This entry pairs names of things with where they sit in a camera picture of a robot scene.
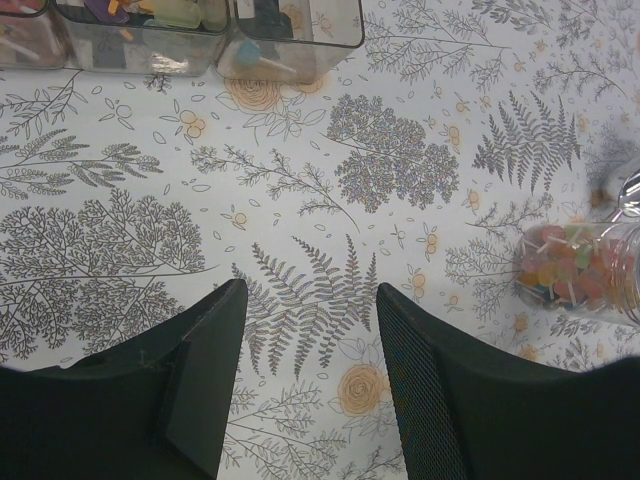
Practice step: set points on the clear compartment candy box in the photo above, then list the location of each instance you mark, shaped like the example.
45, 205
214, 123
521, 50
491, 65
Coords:
279, 41

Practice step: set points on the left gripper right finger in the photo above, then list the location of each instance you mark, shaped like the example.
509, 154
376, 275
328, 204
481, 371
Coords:
468, 410

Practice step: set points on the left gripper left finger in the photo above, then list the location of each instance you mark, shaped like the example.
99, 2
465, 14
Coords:
152, 407

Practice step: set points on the metal candy scoop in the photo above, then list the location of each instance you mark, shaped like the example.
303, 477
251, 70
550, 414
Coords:
629, 196

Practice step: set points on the clear glass jar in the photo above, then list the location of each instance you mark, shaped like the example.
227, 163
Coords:
588, 270

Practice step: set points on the floral table mat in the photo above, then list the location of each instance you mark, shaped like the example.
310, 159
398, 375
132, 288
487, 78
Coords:
419, 161

